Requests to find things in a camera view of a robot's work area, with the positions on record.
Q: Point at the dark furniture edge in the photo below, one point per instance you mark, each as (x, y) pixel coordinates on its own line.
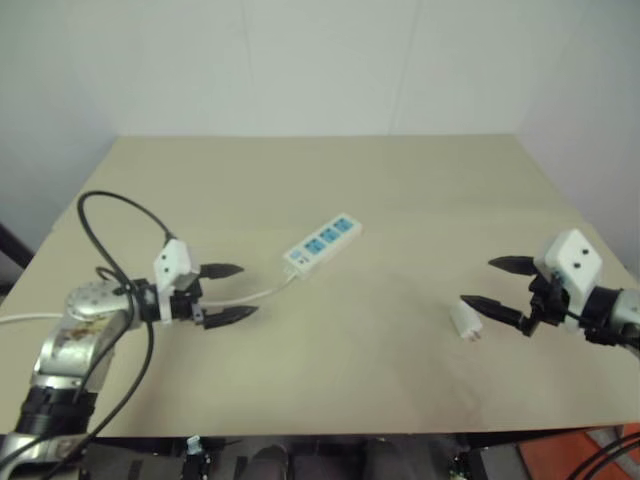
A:
(12, 255)

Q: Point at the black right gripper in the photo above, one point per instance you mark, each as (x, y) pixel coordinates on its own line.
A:
(547, 302)

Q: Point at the orange floor object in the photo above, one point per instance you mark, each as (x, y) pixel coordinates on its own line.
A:
(560, 450)

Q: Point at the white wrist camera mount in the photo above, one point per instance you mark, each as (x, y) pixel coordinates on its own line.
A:
(173, 260)
(575, 262)

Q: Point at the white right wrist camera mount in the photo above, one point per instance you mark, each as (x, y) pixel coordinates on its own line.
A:
(575, 262)

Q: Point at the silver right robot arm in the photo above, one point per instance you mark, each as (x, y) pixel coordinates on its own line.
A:
(617, 312)

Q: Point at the white power strip blue sockets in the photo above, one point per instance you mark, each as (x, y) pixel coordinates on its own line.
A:
(322, 243)

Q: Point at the dark rounded shape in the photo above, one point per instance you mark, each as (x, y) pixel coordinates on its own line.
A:
(270, 462)

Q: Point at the white plug adapter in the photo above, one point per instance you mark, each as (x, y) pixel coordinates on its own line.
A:
(466, 321)

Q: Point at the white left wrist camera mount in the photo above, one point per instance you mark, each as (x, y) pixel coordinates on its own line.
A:
(173, 260)

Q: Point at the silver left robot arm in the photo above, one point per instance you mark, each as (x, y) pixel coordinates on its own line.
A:
(75, 345)

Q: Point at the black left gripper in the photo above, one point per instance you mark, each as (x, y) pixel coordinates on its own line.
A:
(186, 306)

